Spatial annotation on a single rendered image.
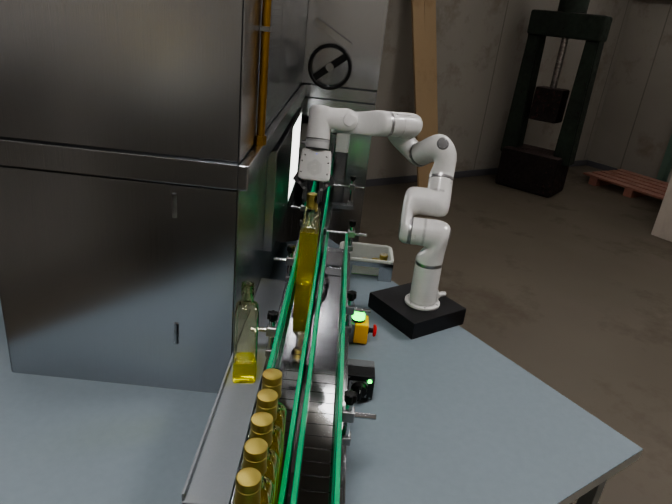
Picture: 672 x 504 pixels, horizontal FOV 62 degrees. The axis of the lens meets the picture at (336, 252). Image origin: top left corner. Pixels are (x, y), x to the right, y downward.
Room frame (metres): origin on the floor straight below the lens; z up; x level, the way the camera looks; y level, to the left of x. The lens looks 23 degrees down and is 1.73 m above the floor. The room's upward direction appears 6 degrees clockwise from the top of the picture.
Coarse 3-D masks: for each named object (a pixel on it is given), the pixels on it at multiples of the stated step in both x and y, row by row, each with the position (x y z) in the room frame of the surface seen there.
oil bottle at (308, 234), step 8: (304, 224) 1.70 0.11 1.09; (312, 224) 1.70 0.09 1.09; (304, 232) 1.68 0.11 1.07; (312, 232) 1.68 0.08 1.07; (304, 240) 1.68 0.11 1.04; (312, 240) 1.68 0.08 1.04; (304, 248) 1.68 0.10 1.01; (312, 248) 1.68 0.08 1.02; (304, 256) 1.68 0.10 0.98; (312, 256) 1.68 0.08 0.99; (304, 264) 1.68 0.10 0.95; (312, 264) 1.68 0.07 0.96; (304, 272) 1.68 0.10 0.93; (312, 272) 1.68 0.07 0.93; (296, 280) 1.68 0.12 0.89; (304, 280) 1.68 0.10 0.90; (312, 280) 1.68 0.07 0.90
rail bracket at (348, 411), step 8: (344, 392) 0.95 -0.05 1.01; (352, 392) 0.95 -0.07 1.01; (344, 400) 0.94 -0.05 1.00; (352, 400) 0.94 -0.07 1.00; (344, 408) 0.95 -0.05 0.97; (352, 408) 0.95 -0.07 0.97; (344, 416) 0.94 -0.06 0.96; (352, 416) 0.94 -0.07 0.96; (360, 416) 0.94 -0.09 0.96; (368, 416) 0.94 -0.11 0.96; (344, 424) 0.94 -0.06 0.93; (344, 432) 0.94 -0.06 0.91; (344, 440) 0.94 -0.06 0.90; (344, 448) 0.93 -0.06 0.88
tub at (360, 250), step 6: (342, 246) 2.15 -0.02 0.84; (354, 246) 2.20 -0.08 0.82; (360, 246) 2.20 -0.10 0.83; (366, 246) 2.20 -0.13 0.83; (372, 246) 2.20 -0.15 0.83; (378, 246) 2.20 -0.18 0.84; (384, 246) 2.20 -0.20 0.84; (354, 252) 2.20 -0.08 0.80; (360, 252) 2.20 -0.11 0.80; (366, 252) 2.20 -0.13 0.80; (372, 252) 2.20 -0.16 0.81; (378, 252) 2.20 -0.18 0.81; (384, 252) 2.20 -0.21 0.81; (390, 252) 2.14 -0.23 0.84; (354, 258) 2.04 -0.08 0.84; (360, 258) 2.04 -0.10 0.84; (378, 258) 2.20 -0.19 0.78; (390, 258) 2.09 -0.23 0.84
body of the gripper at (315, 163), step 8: (304, 152) 1.72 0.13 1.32; (312, 152) 1.72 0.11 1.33; (320, 152) 1.72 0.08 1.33; (328, 152) 1.72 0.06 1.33; (304, 160) 1.71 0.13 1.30; (312, 160) 1.71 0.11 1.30; (320, 160) 1.71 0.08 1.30; (328, 160) 1.71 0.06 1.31; (304, 168) 1.70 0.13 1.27; (312, 168) 1.70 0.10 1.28; (320, 168) 1.70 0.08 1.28; (328, 168) 1.70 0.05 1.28; (304, 176) 1.70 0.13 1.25; (312, 176) 1.70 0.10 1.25; (320, 176) 1.70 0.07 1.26; (328, 176) 1.70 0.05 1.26
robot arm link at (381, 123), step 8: (360, 112) 1.90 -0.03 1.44; (368, 112) 1.89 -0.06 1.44; (376, 112) 1.87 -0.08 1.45; (384, 112) 1.86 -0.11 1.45; (360, 120) 1.89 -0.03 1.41; (368, 120) 1.88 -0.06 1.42; (376, 120) 1.85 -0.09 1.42; (384, 120) 1.84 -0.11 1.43; (392, 120) 1.84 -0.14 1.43; (360, 128) 1.88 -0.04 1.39; (368, 128) 1.87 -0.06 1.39; (376, 128) 1.85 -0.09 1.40; (384, 128) 1.83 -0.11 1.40; (392, 128) 1.84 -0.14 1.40; (384, 136) 1.86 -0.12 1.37
